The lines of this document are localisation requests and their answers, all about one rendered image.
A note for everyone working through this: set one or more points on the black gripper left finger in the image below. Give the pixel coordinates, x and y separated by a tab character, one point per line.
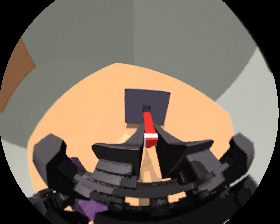
128	152

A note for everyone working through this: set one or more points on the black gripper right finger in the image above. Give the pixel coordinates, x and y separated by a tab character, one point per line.
170	150

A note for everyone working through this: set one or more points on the red peg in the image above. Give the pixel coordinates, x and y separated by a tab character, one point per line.
150	135

